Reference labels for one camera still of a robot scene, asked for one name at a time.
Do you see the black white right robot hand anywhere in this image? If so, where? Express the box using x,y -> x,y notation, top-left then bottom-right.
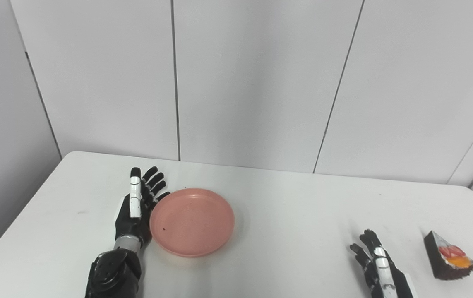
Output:
350,229 -> 417,298

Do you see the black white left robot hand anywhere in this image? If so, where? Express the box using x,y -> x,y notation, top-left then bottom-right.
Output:
115,166 -> 170,245

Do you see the chocolate cake slice with fruit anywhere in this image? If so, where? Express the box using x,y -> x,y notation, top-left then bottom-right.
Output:
423,231 -> 473,281

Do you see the pink round plate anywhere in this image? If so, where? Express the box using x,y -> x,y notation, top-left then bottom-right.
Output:
149,188 -> 235,258

